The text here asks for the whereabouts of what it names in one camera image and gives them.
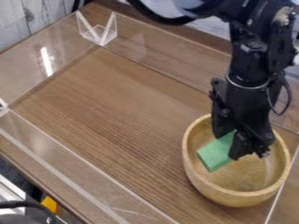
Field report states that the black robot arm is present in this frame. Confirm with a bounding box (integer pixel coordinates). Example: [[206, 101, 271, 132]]
[[174, 0, 296, 159]]

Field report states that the clear acrylic corner bracket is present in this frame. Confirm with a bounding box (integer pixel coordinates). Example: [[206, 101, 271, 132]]
[[74, 10, 117, 46]]

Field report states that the green rectangular block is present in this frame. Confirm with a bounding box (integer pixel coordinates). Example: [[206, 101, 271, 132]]
[[196, 131, 234, 172]]

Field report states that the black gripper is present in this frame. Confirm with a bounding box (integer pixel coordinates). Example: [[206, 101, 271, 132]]
[[209, 74, 289, 160]]

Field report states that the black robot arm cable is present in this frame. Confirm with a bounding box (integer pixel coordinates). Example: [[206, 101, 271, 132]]
[[125, 0, 200, 26]]

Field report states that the brown wooden bowl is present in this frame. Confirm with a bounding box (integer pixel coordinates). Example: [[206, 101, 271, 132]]
[[181, 114, 291, 207]]

